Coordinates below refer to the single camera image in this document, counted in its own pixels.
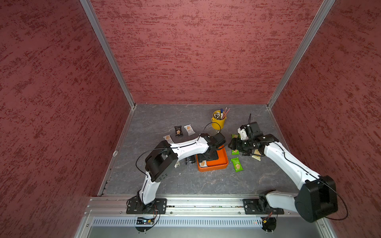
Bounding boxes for orange plastic storage box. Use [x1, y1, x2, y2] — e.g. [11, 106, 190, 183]
[195, 146, 229, 172]

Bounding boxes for black cookie packet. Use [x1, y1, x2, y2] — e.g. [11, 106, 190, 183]
[174, 126, 183, 137]

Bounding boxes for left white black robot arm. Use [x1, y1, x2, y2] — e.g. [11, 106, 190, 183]
[138, 132, 226, 205]

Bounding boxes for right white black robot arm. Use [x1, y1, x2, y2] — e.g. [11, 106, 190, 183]
[228, 134, 338, 223]

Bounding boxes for black stapler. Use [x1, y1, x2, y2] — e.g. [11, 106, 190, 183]
[185, 155, 196, 165]

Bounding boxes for yellow pen holder bucket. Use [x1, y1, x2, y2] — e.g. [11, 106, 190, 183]
[211, 109, 226, 130]

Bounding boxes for pens in bucket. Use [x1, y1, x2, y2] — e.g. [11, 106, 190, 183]
[213, 107, 230, 120]

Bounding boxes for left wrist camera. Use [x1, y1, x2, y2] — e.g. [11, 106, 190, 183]
[211, 132, 226, 149]

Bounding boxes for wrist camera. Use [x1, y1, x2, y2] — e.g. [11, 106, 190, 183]
[237, 122, 263, 141]
[211, 132, 226, 149]

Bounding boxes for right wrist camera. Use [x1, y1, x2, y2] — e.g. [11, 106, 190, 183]
[237, 122, 263, 141]

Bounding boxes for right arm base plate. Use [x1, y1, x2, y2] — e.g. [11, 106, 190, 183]
[243, 199, 285, 215]

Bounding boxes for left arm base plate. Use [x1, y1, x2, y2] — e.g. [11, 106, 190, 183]
[126, 197, 167, 215]

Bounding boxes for aluminium frame rail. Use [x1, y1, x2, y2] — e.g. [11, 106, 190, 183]
[84, 195, 300, 217]

